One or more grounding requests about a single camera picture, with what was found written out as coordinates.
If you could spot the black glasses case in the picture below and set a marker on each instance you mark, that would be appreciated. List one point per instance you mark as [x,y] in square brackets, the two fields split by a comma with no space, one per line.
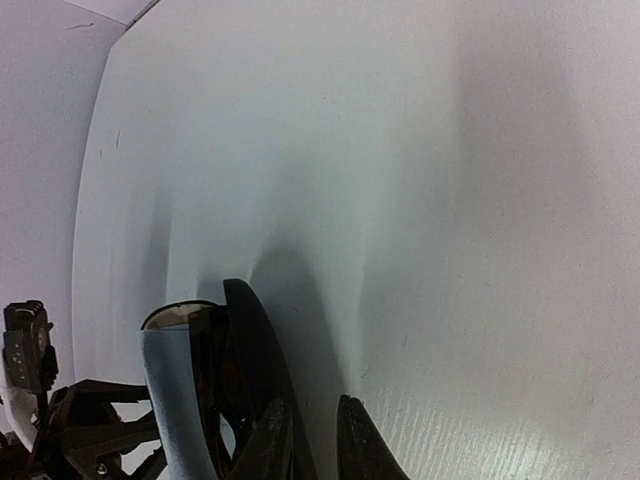
[239,369]

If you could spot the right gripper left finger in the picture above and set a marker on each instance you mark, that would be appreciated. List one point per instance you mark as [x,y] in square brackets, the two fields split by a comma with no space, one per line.
[269,451]

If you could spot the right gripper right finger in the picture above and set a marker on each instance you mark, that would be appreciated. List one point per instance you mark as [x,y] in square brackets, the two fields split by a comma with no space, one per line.
[362,453]

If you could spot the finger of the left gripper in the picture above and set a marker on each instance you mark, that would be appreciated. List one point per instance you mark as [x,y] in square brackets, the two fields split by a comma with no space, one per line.
[96,451]
[90,402]

